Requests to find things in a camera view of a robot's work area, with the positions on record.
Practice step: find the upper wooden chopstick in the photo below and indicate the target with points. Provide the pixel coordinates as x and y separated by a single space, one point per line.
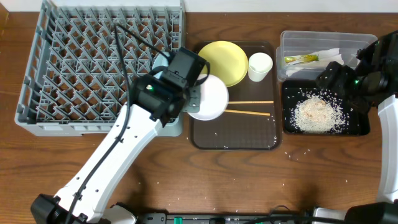
249 102

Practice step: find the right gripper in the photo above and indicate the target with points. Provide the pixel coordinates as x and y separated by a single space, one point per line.
344 72

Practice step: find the lower wooden chopstick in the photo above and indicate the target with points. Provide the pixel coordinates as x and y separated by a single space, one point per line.
247 112

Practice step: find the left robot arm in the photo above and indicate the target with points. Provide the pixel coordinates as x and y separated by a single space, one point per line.
153 99

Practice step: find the white paper cup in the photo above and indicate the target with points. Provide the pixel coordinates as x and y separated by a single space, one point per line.
260 64

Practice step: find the black waste tray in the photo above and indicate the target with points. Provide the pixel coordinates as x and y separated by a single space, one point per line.
295 92

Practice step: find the yellow plate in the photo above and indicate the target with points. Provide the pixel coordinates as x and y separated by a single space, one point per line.
228 61

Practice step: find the wooden chopstick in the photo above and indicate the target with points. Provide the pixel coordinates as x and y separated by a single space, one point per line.
247 112
249 102

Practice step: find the light blue bowl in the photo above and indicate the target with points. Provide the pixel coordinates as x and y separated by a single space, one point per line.
160 61

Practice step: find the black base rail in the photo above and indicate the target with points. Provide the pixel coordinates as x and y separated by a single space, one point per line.
163 218

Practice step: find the green orange snack wrapper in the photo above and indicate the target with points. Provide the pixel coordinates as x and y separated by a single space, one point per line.
300 59

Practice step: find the pile of rice waste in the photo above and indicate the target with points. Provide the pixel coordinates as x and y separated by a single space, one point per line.
316 115

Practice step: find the white paper napkin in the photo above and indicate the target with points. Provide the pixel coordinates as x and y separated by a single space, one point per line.
325 57

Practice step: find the grey dish rack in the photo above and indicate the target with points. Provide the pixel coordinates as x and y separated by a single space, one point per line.
82 51

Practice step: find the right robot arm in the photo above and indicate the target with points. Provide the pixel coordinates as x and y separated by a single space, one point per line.
372 83

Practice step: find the clear plastic bin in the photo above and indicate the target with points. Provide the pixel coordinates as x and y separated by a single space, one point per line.
305 42

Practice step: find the pink white bowl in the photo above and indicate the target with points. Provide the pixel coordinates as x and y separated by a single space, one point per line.
214 98

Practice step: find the dark brown serving tray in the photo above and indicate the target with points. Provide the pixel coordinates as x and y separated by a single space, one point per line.
232 131

